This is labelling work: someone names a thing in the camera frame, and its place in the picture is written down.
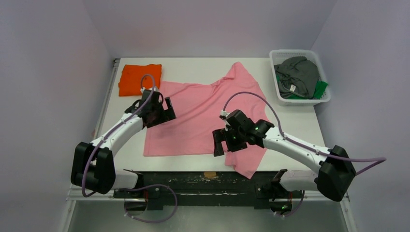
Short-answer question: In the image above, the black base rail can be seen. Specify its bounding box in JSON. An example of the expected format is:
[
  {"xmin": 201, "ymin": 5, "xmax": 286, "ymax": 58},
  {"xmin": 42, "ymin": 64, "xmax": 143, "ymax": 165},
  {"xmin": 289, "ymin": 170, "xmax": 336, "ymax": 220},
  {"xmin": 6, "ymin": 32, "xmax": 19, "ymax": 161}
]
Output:
[{"xmin": 112, "ymin": 171, "xmax": 308, "ymax": 212}]

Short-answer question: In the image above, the pink t shirt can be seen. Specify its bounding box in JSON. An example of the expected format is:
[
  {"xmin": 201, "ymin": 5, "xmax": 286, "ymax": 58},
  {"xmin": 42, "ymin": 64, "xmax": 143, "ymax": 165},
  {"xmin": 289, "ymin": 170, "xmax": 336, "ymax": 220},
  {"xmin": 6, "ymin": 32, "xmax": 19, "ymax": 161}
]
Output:
[{"xmin": 143, "ymin": 61, "xmax": 270, "ymax": 180}]

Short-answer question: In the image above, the grey t shirt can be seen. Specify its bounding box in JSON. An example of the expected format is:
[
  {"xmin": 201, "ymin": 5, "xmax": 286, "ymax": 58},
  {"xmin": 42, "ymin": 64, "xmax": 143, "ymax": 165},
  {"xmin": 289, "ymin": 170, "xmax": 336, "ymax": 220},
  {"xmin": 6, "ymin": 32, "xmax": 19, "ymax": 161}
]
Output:
[{"xmin": 274, "ymin": 56, "xmax": 320, "ymax": 99}]

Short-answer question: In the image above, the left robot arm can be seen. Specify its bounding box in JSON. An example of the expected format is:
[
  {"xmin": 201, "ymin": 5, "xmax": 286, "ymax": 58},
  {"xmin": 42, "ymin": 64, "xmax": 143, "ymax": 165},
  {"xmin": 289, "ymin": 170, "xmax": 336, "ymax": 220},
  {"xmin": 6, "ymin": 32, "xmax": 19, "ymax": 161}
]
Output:
[{"xmin": 70, "ymin": 89, "xmax": 176, "ymax": 198}]

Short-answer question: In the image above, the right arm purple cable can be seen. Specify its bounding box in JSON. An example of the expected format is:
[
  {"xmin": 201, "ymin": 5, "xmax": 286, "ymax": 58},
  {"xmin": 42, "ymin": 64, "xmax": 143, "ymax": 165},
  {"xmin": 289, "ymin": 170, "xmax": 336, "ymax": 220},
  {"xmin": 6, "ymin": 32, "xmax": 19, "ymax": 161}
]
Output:
[{"xmin": 222, "ymin": 92, "xmax": 387, "ymax": 218}]

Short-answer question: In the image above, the white plastic basket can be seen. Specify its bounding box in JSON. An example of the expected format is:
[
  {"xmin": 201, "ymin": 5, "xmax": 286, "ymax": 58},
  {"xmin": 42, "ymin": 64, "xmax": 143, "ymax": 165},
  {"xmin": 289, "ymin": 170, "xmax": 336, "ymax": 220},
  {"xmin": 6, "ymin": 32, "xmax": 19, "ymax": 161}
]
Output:
[{"xmin": 269, "ymin": 49, "xmax": 331, "ymax": 106}]

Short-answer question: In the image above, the brown tape piece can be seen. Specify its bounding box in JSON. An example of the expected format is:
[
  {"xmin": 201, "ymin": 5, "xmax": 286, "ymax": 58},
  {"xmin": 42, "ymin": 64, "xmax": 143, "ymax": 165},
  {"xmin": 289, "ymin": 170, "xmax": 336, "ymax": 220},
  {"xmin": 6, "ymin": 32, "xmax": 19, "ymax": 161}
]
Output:
[{"xmin": 204, "ymin": 172, "xmax": 217, "ymax": 179}]

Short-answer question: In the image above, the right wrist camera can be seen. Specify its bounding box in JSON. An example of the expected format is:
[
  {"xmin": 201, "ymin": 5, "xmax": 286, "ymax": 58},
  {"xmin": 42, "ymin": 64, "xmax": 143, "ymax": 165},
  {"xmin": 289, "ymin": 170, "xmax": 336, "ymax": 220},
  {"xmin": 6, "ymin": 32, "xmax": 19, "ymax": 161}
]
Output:
[{"xmin": 219, "ymin": 110, "xmax": 230, "ymax": 120}]

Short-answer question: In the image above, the green t shirt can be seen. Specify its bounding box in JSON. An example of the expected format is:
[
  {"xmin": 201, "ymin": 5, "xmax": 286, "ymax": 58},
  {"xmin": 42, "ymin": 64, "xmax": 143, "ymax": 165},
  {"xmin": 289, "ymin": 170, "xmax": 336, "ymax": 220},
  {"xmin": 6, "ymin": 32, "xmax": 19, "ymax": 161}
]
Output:
[{"xmin": 276, "ymin": 73, "xmax": 328, "ymax": 100}]

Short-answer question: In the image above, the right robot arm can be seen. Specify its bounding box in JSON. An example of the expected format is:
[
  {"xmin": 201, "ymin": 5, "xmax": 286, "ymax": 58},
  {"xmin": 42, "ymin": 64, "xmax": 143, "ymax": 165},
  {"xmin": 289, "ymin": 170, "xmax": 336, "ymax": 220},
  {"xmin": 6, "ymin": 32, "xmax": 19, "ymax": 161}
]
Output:
[{"xmin": 212, "ymin": 110, "xmax": 356, "ymax": 202}]

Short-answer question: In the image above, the folded orange t shirt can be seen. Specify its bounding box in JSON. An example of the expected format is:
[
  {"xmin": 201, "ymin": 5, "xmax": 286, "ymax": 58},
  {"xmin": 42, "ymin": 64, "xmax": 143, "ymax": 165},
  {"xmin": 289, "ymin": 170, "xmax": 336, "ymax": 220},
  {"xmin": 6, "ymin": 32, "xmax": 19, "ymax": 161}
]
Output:
[{"xmin": 118, "ymin": 64, "xmax": 162, "ymax": 97}]

